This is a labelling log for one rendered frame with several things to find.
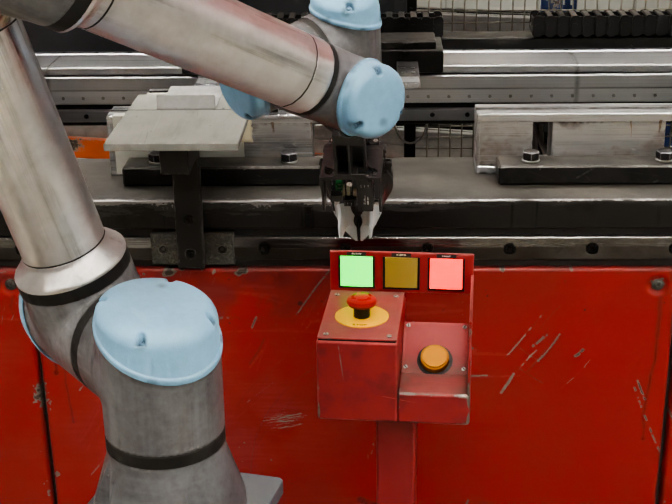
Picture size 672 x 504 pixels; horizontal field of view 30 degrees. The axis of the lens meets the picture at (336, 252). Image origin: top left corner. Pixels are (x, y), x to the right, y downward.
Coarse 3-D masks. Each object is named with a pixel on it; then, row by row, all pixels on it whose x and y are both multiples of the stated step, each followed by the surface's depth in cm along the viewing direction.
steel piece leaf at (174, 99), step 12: (156, 96) 182; (168, 96) 182; (180, 96) 182; (192, 96) 182; (204, 96) 182; (216, 96) 189; (168, 108) 183; (180, 108) 183; (192, 108) 182; (204, 108) 182
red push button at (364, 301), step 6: (354, 294) 167; (360, 294) 167; (366, 294) 167; (348, 300) 166; (354, 300) 165; (360, 300) 165; (366, 300) 165; (372, 300) 165; (354, 306) 165; (360, 306) 165; (366, 306) 165; (372, 306) 165; (354, 312) 167; (360, 312) 166; (366, 312) 166; (360, 318) 166; (366, 318) 166
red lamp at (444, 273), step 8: (432, 264) 172; (440, 264) 172; (448, 264) 172; (456, 264) 172; (432, 272) 173; (440, 272) 173; (448, 272) 172; (456, 272) 172; (432, 280) 173; (440, 280) 173; (448, 280) 173; (456, 280) 173; (432, 288) 174; (440, 288) 173; (448, 288) 173; (456, 288) 173
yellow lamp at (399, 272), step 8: (392, 264) 173; (400, 264) 173; (408, 264) 173; (416, 264) 173; (392, 272) 173; (400, 272) 173; (408, 272) 173; (416, 272) 173; (392, 280) 174; (400, 280) 174; (408, 280) 174; (416, 280) 173
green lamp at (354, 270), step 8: (344, 256) 173; (352, 256) 173; (360, 256) 173; (344, 264) 174; (352, 264) 174; (360, 264) 174; (368, 264) 173; (344, 272) 174; (352, 272) 174; (360, 272) 174; (368, 272) 174; (344, 280) 175; (352, 280) 175; (360, 280) 174; (368, 280) 174
